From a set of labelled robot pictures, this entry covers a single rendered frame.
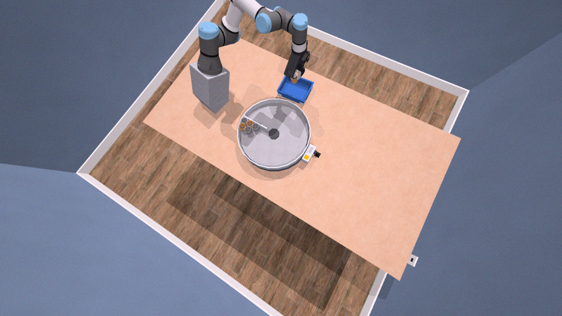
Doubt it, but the grey round turntable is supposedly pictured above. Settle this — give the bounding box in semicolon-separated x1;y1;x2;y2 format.
237;98;321;171

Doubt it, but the blue crate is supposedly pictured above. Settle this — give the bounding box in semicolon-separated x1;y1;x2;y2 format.
277;75;314;106

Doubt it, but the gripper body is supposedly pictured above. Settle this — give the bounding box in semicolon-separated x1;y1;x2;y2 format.
292;40;310;71

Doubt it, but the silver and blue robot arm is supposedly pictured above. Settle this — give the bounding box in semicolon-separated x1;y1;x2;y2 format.
197;0;308;78

